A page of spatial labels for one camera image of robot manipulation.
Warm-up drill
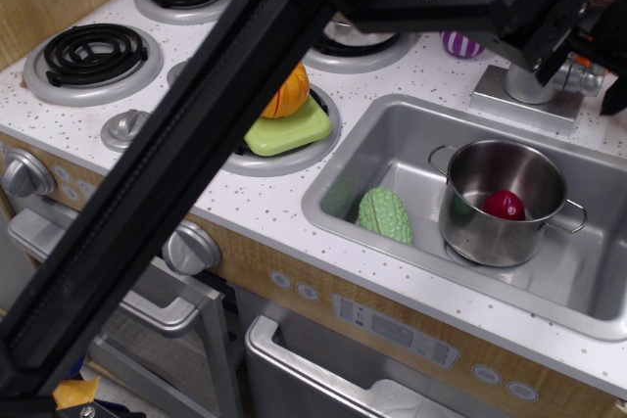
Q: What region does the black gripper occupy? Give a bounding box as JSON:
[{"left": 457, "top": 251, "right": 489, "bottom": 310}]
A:
[{"left": 537, "top": 0, "right": 626, "bottom": 116}]

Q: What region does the silver faucet with lever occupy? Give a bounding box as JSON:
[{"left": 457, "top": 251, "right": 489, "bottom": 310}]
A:
[{"left": 470, "top": 58, "right": 606, "bottom": 136}]

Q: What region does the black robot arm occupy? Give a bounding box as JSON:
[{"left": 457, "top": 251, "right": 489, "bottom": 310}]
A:
[{"left": 1, "top": 0, "right": 626, "bottom": 411}]

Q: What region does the purple striped toy onion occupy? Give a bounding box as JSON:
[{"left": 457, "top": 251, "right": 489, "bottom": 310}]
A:
[{"left": 440, "top": 31, "right": 485, "bottom": 59}]

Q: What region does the steel pot in sink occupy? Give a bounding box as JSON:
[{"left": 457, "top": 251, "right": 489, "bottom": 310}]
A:
[{"left": 428, "top": 139, "right": 588, "bottom": 268}]

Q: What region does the red toy fruit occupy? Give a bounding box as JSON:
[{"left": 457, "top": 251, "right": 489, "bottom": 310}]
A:
[{"left": 481, "top": 190, "right": 525, "bottom": 221}]

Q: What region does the small steel pot with lid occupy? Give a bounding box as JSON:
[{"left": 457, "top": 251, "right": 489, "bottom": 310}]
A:
[{"left": 323, "top": 17, "right": 395, "bottom": 47}]

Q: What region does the silver sink basin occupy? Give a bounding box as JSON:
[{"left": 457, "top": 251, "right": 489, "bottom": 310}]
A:
[{"left": 302, "top": 95, "right": 626, "bottom": 341}]

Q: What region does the rear right black burner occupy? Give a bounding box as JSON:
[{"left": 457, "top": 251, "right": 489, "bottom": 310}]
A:
[{"left": 303, "top": 34, "right": 419, "bottom": 74}]

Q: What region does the green toy bitter gourd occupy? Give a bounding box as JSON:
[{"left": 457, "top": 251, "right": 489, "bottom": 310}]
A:
[{"left": 358, "top": 187, "right": 413, "bottom": 246}]

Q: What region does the orange toy pumpkin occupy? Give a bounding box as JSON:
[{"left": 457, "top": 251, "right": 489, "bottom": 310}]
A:
[{"left": 261, "top": 62, "right": 311, "bottom": 119}]

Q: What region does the light green square plate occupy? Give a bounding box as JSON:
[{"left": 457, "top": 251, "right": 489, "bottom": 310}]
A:
[{"left": 244, "top": 95, "right": 332, "bottom": 157}]

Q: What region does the front right black burner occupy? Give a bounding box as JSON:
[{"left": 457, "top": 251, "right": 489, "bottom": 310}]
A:
[{"left": 222, "top": 85, "right": 341, "bottom": 177}]

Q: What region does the silver stovetop knob middle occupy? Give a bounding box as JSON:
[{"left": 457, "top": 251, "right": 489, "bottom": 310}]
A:
[{"left": 167, "top": 61, "right": 188, "bottom": 87}]

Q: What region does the silver stovetop knob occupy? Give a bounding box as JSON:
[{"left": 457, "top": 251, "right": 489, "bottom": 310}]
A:
[
  {"left": 167, "top": 61, "right": 188, "bottom": 87},
  {"left": 100, "top": 109, "right": 151, "bottom": 153}
]

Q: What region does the silver dishwasher door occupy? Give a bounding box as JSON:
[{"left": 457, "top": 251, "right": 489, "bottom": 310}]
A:
[{"left": 245, "top": 315, "right": 459, "bottom": 417}]

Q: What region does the right silver oven knob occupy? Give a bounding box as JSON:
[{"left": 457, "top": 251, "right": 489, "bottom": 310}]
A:
[{"left": 162, "top": 220, "right": 222, "bottom": 276}]

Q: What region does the silver oven knob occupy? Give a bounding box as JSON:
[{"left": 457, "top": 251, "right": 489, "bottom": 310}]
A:
[
  {"left": 162, "top": 220, "right": 222, "bottom": 276},
  {"left": 1, "top": 148, "right": 57, "bottom": 198}
]

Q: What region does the silver stovetop knob front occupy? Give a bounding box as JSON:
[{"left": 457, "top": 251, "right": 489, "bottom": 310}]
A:
[{"left": 100, "top": 109, "right": 151, "bottom": 153}]

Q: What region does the front left black burner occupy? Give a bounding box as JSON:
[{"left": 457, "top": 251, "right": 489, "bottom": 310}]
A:
[{"left": 23, "top": 23, "right": 164, "bottom": 107}]

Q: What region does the left silver oven knob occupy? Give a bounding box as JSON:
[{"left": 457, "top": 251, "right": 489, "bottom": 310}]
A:
[{"left": 1, "top": 148, "right": 57, "bottom": 198}]

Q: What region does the orange yellow tape piece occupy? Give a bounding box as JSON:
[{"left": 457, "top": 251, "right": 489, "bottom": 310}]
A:
[{"left": 53, "top": 376, "right": 100, "bottom": 410}]

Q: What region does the silver oven door handle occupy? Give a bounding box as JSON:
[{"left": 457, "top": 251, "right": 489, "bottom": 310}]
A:
[{"left": 7, "top": 207, "right": 226, "bottom": 340}]

